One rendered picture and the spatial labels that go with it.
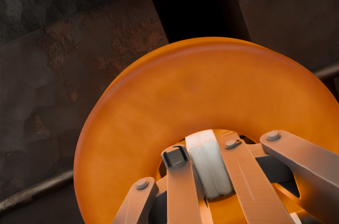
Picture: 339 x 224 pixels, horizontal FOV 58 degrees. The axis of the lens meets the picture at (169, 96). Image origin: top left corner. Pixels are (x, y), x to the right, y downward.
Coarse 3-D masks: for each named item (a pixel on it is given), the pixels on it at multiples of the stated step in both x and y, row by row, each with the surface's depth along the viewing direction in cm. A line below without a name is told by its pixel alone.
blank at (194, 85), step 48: (192, 48) 15; (240, 48) 15; (144, 96) 15; (192, 96) 15; (240, 96) 15; (288, 96) 15; (96, 144) 16; (144, 144) 16; (336, 144) 16; (96, 192) 17
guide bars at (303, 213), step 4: (296, 212) 17; (300, 212) 17; (304, 212) 17; (300, 216) 16; (304, 216) 16; (308, 216) 16; (312, 216) 16; (300, 220) 16; (304, 220) 16; (308, 220) 16; (312, 220) 16; (316, 220) 16
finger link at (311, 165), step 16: (272, 144) 13; (288, 144) 12; (304, 144) 12; (288, 160) 11; (304, 160) 11; (320, 160) 10; (336, 160) 10; (304, 176) 11; (320, 176) 10; (336, 176) 9; (288, 192) 13; (304, 192) 11; (320, 192) 10; (336, 192) 9; (304, 208) 12; (320, 208) 11; (336, 208) 10
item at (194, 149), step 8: (192, 136) 16; (192, 144) 15; (200, 144) 15; (192, 152) 15; (200, 152) 15; (192, 160) 15; (200, 160) 15; (200, 168) 15; (208, 168) 15; (200, 176) 15; (208, 176) 15; (208, 184) 15; (216, 184) 15; (208, 192) 15; (216, 192) 15
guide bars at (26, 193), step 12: (312, 72) 23; (324, 72) 23; (336, 72) 23; (336, 84) 23; (336, 96) 24; (72, 168) 25; (48, 180) 25; (60, 180) 25; (72, 180) 25; (24, 192) 25; (36, 192) 25; (48, 192) 25; (0, 204) 26; (12, 204) 25; (24, 204) 26
